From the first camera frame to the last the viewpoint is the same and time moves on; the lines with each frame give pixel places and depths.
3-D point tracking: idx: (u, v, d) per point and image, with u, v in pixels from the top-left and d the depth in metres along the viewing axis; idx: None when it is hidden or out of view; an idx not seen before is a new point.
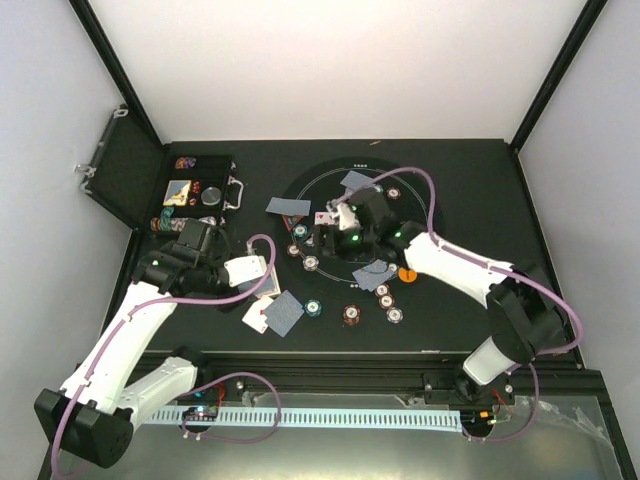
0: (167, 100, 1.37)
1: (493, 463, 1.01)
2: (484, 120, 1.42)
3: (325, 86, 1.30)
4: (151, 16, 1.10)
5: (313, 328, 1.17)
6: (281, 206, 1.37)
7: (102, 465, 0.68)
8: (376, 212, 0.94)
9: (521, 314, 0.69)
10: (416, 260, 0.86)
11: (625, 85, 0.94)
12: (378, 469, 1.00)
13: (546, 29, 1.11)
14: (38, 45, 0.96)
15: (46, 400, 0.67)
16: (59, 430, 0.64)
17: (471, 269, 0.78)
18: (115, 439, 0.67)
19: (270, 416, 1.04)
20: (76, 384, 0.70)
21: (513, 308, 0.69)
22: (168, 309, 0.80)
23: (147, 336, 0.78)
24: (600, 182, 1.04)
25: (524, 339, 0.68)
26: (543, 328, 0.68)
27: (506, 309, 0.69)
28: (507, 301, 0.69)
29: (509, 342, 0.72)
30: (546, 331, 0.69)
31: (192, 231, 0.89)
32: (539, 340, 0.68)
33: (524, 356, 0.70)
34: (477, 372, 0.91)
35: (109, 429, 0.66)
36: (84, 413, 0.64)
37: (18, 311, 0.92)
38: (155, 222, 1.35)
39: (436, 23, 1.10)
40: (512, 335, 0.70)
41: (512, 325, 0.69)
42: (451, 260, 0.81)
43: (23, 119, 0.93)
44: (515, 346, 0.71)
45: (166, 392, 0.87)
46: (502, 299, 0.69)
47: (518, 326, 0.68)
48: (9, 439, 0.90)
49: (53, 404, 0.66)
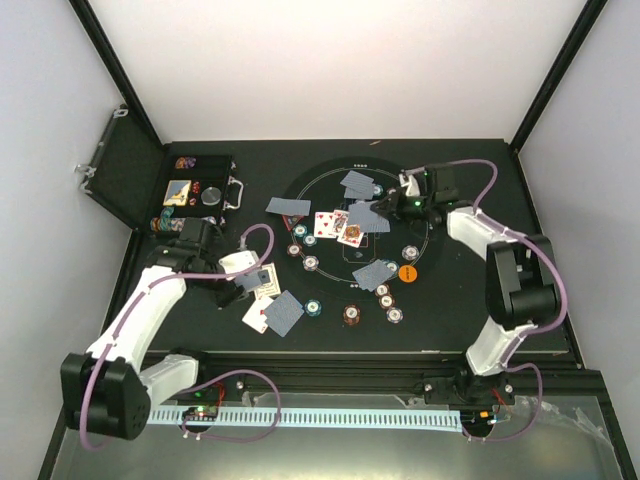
0: (167, 100, 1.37)
1: (494, 463, 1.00)
2: (484, 120, 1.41)
3: (326, 85, 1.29)
4: (150, 17, 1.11)
5: (313, 328, 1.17)
6: (281, 206, 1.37)
7: (123, 438, 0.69)
8: (439, 181, 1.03)
9: (510, 272, 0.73)
10: (453, 215, 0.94)
11: (625, 85, 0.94)
12: (378, 469, 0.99)
13: (546, 30, 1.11)
14: (37, 44, 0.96)
15: (73, 364, 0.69)
16: (89, 389, 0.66)
17: (486, 229, 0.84)
18: (137, 407, 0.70)
19: (269, 416, 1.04)
20: (103, 344, 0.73)
21: (505, 268, 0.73)
22: (179, 285, 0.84)
23: (163, 306, 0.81)
24: (598, 183, 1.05)
25: (506, 299, 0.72)
26: (529, 301, 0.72)
27: (499, 261, 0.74)
28: (503, 256, 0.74)
29: (494, 301, 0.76)
30: (531, 305, 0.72)
31: (193, 227, 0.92)
32: (522, 309, 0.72)
33: (501, 318, 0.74)
34: (476, 358, 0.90)
35: (135, 385, 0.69)
36: (113, 368, 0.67)
37: (18, 311, 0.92)
38: (155, 222, 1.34)
39: (436, 23, 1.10)
40: (498, 294, 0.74)
41: (498, 280, 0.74)
42: (480, 222, 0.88)
43: (23, 118, 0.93)
44: (497, 305, 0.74)
45: (168, 381, 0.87)
46: (498, 255, 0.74)
47: (503, 282, 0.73)
48: (9, 440, 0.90)
49: (80, 367, 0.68)
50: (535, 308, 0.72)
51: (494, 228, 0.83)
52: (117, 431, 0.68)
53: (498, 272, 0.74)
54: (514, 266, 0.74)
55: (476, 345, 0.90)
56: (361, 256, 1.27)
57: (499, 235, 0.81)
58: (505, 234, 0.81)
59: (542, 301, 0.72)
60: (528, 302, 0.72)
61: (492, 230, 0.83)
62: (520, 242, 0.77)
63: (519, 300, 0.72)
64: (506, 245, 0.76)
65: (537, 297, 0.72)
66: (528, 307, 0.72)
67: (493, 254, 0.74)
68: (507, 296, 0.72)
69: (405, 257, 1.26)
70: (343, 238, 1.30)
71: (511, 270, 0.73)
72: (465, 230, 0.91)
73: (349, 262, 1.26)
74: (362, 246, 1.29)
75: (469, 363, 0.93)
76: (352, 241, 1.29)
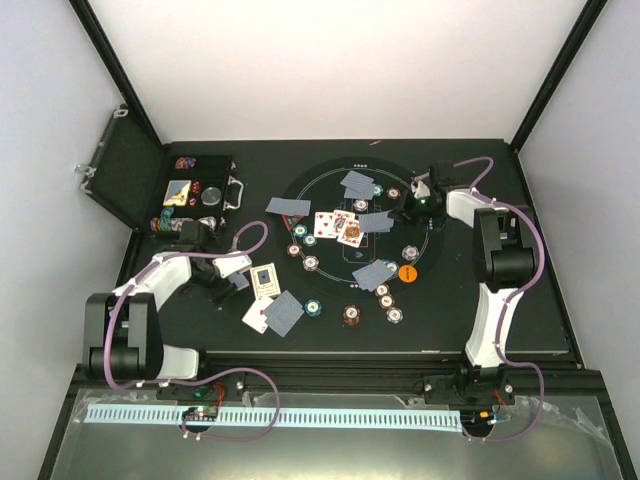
0: (167, 101, 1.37)
1: (495, 463, 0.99)
2: (483, 120, 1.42)
3: (326, 85, 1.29)
4: (150, 17, 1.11)
5: (313, 328, 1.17)
6: (281, 206, 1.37)
7: (140, 378, 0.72)
8: (439, 174, 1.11)
9: (493, 234, 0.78)
10: (452, 196, 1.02)
11: (625, 85, 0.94)
12: (379, 469, 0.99)
13: (545, 32, 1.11)
14: (37, 43, 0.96)
15: (96, 301, 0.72)
16: (114, 320, 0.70)
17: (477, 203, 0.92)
18: (154, 346, 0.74)
19: (268, 416, 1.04)
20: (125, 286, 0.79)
21: (490, 229, 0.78)
22: (187, 267, 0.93)
23: (175, 270, 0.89)
24: (597, 182, 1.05)
25: (488, 256, 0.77)
26: (509, 262, 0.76)
27: (483, 224, 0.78)
28: (489, 218, 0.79)
29: (478, 260, 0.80)
30: (509, 267, 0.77)
31: (189, 228, 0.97)
32: (501, 268, 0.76)
33: (483, 275, 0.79)
34: (471, 345, 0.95)
35: (153, 320, 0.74)
36: (135, 301, 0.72)
37: (18, 311, 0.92)
38: (155, 222, 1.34)
39: (436, 23, 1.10)
40: (481, 253, 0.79)
41: (482, 240, 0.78)
42: (472, 198, 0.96)
43: (22, 118, 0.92)
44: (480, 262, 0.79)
45: (175, 359, 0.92)
46: (484, 218, 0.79)
47: (486, 242, 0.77)
48: (8, 441, 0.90)
49: (103, 303, 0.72)
50: (514, 270, 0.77)
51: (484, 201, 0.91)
52: (137, 367, 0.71)
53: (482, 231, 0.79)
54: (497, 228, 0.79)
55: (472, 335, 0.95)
56: (361, 256, 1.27)
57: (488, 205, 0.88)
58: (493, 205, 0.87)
59: (520, 264, 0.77)
60: (507, 262, 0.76)
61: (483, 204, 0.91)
62: (507, 210, 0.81)
63: (500, 259, 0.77)
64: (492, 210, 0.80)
65: (515, 259, 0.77)
66: (507, 267, 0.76)
67: (478, 217, 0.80)
68: (489, 253, 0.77)
69: (405, 257, 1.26)
70: (343, 238, 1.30)
71: (496, 231, 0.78)
72: (460, 206, 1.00)
73: (349, 262, 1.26)
74: (362, 246, 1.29)
75: (469, 354, 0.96)
76: (352, 240, 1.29)
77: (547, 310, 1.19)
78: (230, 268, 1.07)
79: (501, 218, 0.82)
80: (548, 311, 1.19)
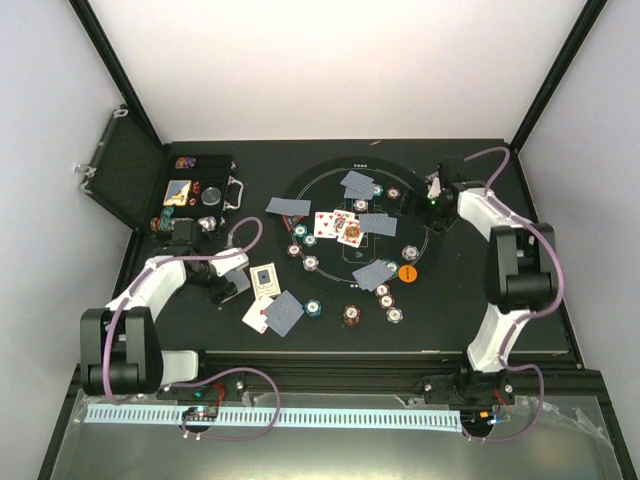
0: (167, 101, 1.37)
1: (495, 463, 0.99)
2: (483, 120, 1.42)
3: (326, 85, 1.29)
4: (150, 16, 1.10)
5: (313, 328, 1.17)
6: (281, 206, 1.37)
7: (141, 391, 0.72)
8: (450, 168, 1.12)
9: (509, 256, 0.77)
10: (465, 197, 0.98)
11: (624, 85, 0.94)
12: (378, 469, 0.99)
13: (545, 31, 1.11)
14: (38, 42, 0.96)
15: (90, 318, 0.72)
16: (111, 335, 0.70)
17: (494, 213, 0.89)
18: (154, 360, 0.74)
19: (268, 416, 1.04)
20: (119, 300, 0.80)
21: (506, 251, 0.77)
22: (182, 269, 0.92)
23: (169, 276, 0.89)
24: (597, 183, 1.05)
25: (501, 278, 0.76)
26: (524, 284, 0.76)
27: (500, 245, 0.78)
28: (505, 240, 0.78)
29: (492, 281, 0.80)
30: (524, 289, 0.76)
31: (182, 228, 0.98)
32: (515, 291, 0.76)
33: (496, 297, 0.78)
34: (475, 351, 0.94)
35: (151, 334, 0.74)
36: (131, 317, 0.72)
37: (18, 312, 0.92)
38: (155, 222, 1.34)
39: (436, 23, 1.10)
40: (495, 274, 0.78)
41: (497, 262, 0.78)
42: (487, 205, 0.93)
43: (22, 119, 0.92)
44: (493, 284, 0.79)
45: (175, 363, 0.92)
46: (500, 239, 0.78)
47: (502, 264, 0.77)
48: (9, 441, 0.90)
49: (98, 319, 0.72)
50: (529, 293, 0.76)
51: (502, 214, 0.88)
52: (136, 382, 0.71)
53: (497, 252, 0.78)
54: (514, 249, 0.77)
55: (477, 340, 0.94)
56: (361, 256, 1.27)
57: (505, 220, 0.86)
58: (511, 219, 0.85)
59: (535, 287, 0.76)
60: (522, 285, 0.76)
61: (500, 215, 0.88)
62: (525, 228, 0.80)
63: (515, 281, 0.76)
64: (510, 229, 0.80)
65: (531, 282, 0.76)
66: (522, 290, 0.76)
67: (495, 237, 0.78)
68: (503, 276, 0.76)
69: (405, 257, 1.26)
70: (343, 238, 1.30)
71: (512, 253, 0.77)
72: (472, 211, 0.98)
73: (349, 262, 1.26)
74: (362, 246, 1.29)
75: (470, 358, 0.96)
76: (352, 240, 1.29)
77: None
78: (228, 267, 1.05)
79: (519, 236, 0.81)
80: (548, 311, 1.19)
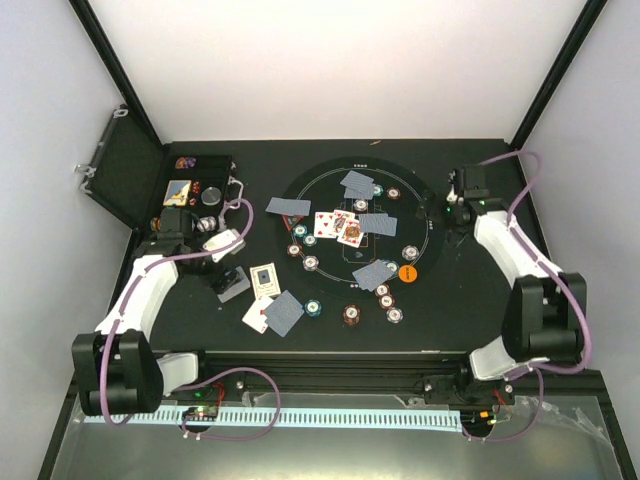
0: (167, 100, 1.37)
1: (495, 463, 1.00)
2: (483, 120, 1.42)
3: (326, 85, 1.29)
4: (150, 16, 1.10)
5: (313, 328, 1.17)
6: (281, 206, 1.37)
7: (141, 411, 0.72)
8: (467, 179, 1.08)
9: (534, 313, 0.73)
10: (485, 223, 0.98)
11: (625, 84, 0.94)
12: (378, 469, 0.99)
13: (545, 31, 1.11)
14: (36, 41, 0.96)
15: (83, 343, 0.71)
16: (106, 358, 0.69)
17: (520, 254, 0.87)
18: (152, 378, 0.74)
19: (268, 416, 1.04)
20: (111, 321, 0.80)
21: (531, 308, 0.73)
22: (172, 267, 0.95)
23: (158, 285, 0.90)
24: (597, 184, 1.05)
25: (524, 337, 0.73)
26: (547, 342, 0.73)
27: (525, 302, 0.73)
28: (531, 296, 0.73)
29: (513, 333, 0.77)
30: (548, 347, 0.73)
31: (172, 219, 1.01)
32: (538, 349, 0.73)
33: (516, 352, 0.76)
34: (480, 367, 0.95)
35: (146, 354, 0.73)
36: (125, 340, 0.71)
37: (19, 312, 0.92)
38: (155, 222, 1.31)
39: (436, 22, 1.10)
40: (517, 330, 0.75)
41: (521, 319, 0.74)
42: (512, 241, 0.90)
43: (21, 119, 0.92)
44: (515, 338, 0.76)
45: (175, 372, 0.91)
46: (526, 295, 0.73)
47: (526, 323, 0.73)
48: (9, 441, 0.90)
49: (91, 345, 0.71)
50: (552, 350, 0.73)
51: (529, 254, 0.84)
52: (136, 400, 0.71)
53: (522, 307, 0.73)
54: (540, 303, 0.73)
55: (484, 353, 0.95)
56: (361, 256, 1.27)
57: (535, 267, 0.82)
58: (538, 263, 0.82)
59: (559, 344, 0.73)
60: (546, 343, 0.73)
61: (528, 259, 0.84)
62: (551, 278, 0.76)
63: (539, 339, 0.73)
64: (536, 282, 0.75)
65: (556, 340, 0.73)
66: (545, 348, 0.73)
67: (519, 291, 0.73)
68: (526, 334, 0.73)
69: (405, 257, 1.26)
70: (343, 238, 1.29)
71: (538, 310, 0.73)
72: (493, 240, 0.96)
73: (349, 262, 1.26)
74: (362, 246, 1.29)
75: (472, 368, 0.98)
76: (352, 240, 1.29)
77: None
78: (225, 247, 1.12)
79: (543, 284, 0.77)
80: None
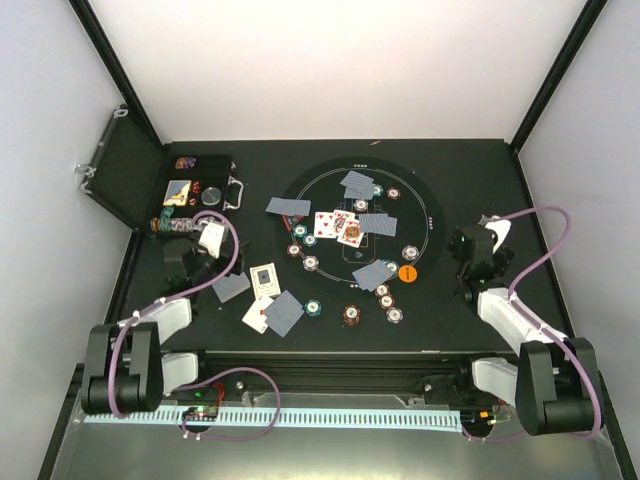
0: (167, 100, 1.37)
1: (494, 463, 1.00)
2: (483, 121, 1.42)
3: (325, 85, 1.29)
4: (150, 16, 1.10)
5: (312, 328, 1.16)
6: (281, 206, 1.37)
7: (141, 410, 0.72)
8: (477, 255, 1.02)
9: (546, 378, 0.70)
10: (487, 299, 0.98)
11: (625, 85, 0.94)
12: (378, 469, 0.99)
13: (546, 31, 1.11)
14: (36, 40, 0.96)
15: (98, 330, 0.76)
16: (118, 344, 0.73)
17: (523, 324, 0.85)
18: (154, 376, 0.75)
19: (268, 416, 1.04)
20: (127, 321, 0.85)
21: (542, 375, 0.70)
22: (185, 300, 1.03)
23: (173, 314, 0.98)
24: (597, 184, 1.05)
25: (538, 406, 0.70)
26: (562, 411, 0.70)
27: (535, 365, 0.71)
28: (541, 360, 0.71)
29: (525, 405, 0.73)
30: (563, 418, 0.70)
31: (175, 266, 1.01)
32: (554, 421, 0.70)
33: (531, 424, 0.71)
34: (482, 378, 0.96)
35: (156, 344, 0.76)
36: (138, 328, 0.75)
37: (19, 312, 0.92)
38: (155, 222, 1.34)
39: (436, 22, 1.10)
40: (531, 401, 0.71)
41: (532, 386, 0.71)
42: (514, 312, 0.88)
43: (22, 120, 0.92)
44: (528, 408, 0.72)
45: (175, 370, 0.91)
46: (536, 359, 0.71)
47: (538, 389, 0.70)
48: (10, 441, 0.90)
49: (106, 332, 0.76)
50: (569, 422, 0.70)
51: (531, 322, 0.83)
52: (138, 396, 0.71)
53: (532, 377, 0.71)
54: (552, 374, 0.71)
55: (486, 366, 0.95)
56: (361, 256, 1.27)
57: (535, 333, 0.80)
58: (542, 331, 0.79)
59: (575, 417, 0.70)
60: (561, 412, 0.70)
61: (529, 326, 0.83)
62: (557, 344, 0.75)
63: (553, 409, 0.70)
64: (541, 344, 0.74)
65: (571, 408, 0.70)
66: (561, 418, 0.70)
67: (527, 353, 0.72)
68: (540, 403, 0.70)
69: (405, 257, 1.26)
70: (343, 238, 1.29)
71: (549, 375, 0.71)
72: (495, 312, 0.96)
73: (349, 262, 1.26)
74: (362, 246, 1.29)
75: (472, 372, 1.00)
76: (352, 241, 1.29)
77: (546, 311, 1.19)
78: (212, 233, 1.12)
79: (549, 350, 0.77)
80: (548, 312, 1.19)
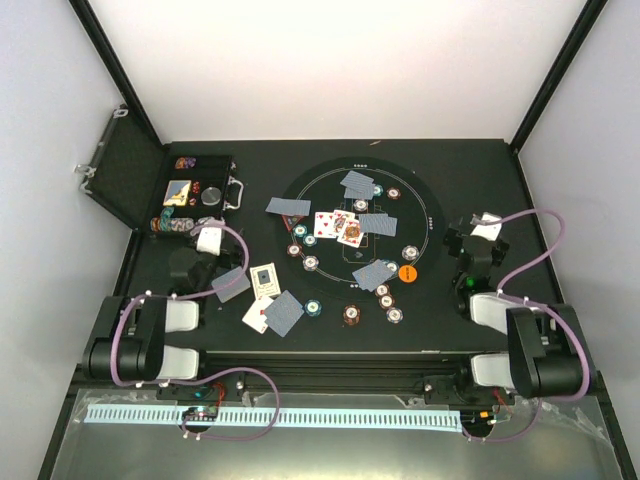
0: (167, 101, 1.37)
1: (495, 463, 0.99)
2: (483, 120, 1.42)
3: (326, 85, 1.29)
4: (150, 16, 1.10)
5: (312, 328, 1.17)
6: (281, 206, 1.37)
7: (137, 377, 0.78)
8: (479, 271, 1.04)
9: (533, 336, 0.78)
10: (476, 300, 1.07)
11: (625, 85, 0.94)
12: (378, 469, 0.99)
13: (545, 31, 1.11)
14: (37, 40, 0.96)
15: (111, 301, 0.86)
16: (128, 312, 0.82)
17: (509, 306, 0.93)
18: (154, 352, 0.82)
19: (268, 416, 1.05)
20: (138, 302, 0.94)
21: (529, 335, 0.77)
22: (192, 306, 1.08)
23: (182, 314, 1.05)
24: (597, 184, 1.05)
25: (530, 364, 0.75)
26: (555, 370, 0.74)
27: (521, 326, 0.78)
28: (526, 321, 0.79)
29: (520, 370, 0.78)
30: (557, 378, 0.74)
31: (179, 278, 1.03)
32: (547, 379, 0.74)
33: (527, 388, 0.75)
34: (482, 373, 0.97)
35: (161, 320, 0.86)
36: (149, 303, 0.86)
37: (19, 311, 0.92)
38: (155, 222, 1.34)
39: (436, 22, 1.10)
40: (522, 362, 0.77)
41: (521, 345, 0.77)
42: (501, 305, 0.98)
43: (22, 119, 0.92)
44: (522, 373, 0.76)
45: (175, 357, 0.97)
46: (521, 321, 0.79)
47: (528, 348, 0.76)
48: (9, 440, 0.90)
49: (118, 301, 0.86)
50: (562, 380, 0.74)
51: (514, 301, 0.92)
52: (137, 364, 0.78)
53: (521, 337, 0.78)
54: (538, 335, 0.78)
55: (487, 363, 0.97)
56: (361, 256, 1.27)
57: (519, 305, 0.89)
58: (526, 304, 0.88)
59: (567, 375, 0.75)
60: (554, 372, 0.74)
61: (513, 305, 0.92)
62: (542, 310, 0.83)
63: (545, 368, 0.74)
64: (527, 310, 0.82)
65: (563, 366, 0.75)
66: (554, 377, 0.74)
67: (514, 317, 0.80)
68: (531, 362, 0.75)
69: (405, 257, 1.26)
70: (342, 238, 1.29)
71: (536, 335, 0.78)
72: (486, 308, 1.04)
73: (349, 262, 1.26)
74: (362, 246, 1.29)
75: (472, 371, 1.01)
76: (352, 240, 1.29)
77: None
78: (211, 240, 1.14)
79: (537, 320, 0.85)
80: None
